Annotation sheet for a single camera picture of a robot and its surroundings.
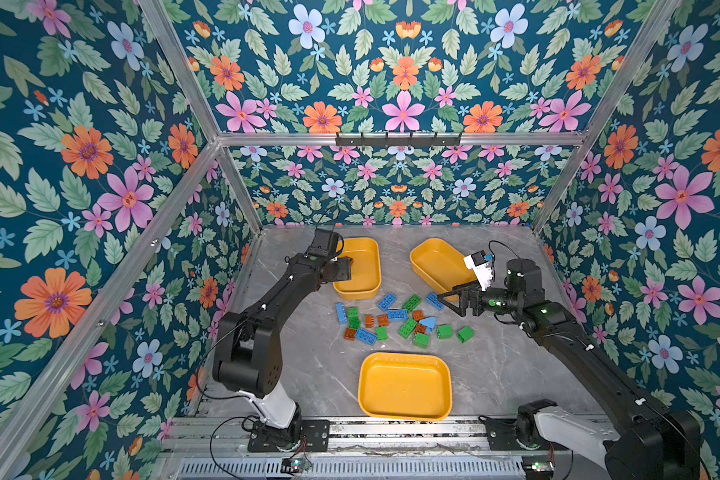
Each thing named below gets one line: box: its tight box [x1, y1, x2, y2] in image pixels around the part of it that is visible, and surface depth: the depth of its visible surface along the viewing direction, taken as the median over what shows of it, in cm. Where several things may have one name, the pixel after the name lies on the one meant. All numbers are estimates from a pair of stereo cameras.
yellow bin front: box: [358, 352, 453, 422], surface depth 82 cm
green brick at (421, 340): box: [413, 332, 431, 349], surface depth 90 cm
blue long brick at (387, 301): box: [378, 293, 397, 311], surface depth 100 cm
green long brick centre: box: [398, 318, 418, 339], surface depth 92 cm
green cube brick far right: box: [457, 326, 475, 344], surface depth 92 cm
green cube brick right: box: [436, 324, 453, 339], surface depth 92 cm
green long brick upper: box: [402, 294, 422, 313], surface depth 100 cm
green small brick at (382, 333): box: [376, 326, 389, 342], surface depth 93 cm
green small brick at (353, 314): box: [347, 307, 359, 322], surface depth 95 cm
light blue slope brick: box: [419, 317, 438, 333], surface depth 93 cm
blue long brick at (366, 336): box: [355, 328, 378, 346], surface depth 92 cm
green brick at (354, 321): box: [348, 312, 361, 331], surface depth 94 cm
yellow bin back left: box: [333, 237, 382, 300], surface depth 105 cm
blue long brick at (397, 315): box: [387, 309, 409, 322], surface depth 96 cm
